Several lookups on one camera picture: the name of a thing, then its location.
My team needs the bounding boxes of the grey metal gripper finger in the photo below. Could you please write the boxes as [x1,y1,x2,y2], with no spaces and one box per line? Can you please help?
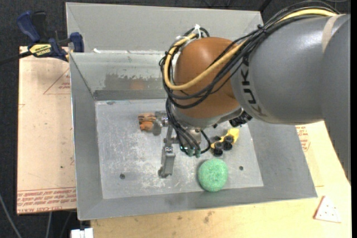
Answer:
[152,110,170,137]
[158,146,177,178]

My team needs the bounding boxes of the orange striped toy tiger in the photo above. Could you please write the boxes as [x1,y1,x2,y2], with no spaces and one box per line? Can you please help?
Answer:
[138,113,157,132]

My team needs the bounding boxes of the yellow toy car, black wheels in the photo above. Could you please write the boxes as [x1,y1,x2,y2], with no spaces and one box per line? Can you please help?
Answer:
[210,127,240,157]

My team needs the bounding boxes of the grey metal bin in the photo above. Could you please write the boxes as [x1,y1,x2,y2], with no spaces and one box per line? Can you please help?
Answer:
[65,2,319,221]

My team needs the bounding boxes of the green round scouring ball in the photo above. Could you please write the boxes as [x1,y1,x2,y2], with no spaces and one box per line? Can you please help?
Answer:
[197,158,229,193]

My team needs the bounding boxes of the brown cardboard board, red print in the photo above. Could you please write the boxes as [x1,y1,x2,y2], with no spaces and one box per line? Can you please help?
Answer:
[16,46,78,215]

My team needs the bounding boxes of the white triangular sheet with dots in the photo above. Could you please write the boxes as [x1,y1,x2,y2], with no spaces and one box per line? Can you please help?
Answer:
[313,195,342,224]

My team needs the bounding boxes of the black cylinder on white bracket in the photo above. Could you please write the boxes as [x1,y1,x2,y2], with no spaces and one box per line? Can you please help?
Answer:
[228,110,253,128]

